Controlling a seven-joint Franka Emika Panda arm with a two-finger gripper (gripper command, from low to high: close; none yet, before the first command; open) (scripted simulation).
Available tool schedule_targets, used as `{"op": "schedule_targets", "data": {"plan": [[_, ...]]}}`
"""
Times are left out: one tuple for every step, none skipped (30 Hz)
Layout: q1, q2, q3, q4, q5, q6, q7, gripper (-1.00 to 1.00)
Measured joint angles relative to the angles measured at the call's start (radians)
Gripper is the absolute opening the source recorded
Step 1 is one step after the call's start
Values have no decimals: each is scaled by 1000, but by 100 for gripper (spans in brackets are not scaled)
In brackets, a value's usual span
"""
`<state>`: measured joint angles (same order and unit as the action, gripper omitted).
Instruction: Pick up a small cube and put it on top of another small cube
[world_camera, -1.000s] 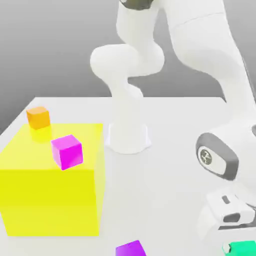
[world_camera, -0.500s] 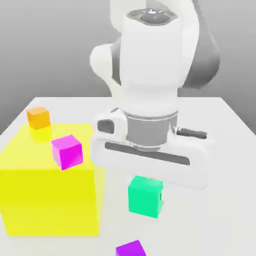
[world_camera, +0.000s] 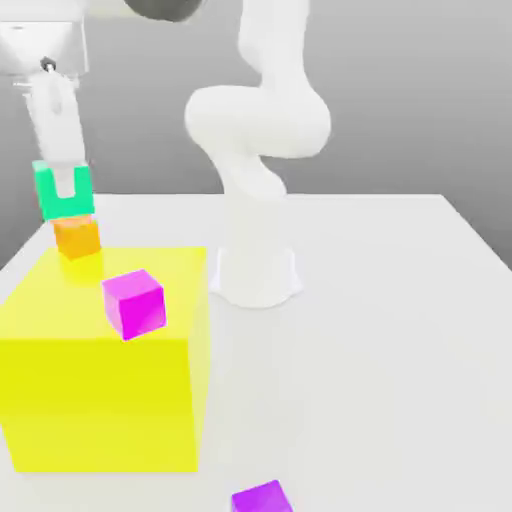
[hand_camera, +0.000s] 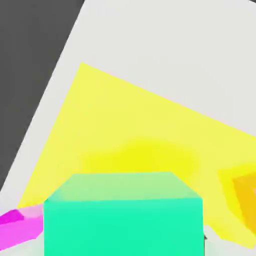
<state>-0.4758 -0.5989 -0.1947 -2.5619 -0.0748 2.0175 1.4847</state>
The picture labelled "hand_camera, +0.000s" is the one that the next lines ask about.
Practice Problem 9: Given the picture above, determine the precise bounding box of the small magenta cube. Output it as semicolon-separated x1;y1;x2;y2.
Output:
0;203;45;252

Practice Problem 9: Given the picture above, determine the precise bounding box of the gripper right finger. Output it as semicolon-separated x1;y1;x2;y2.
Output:
202;224;256;256

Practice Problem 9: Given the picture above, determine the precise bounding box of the small orange cube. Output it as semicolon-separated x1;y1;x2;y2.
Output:
231;173;256;235

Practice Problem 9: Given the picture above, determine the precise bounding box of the small green cube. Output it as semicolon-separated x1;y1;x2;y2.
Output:
43;171;204;256

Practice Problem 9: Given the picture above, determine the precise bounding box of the large yellow box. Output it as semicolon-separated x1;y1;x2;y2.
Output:
17;62;256;251

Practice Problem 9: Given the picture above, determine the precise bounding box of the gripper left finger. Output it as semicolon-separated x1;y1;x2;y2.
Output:
0;230;45;256

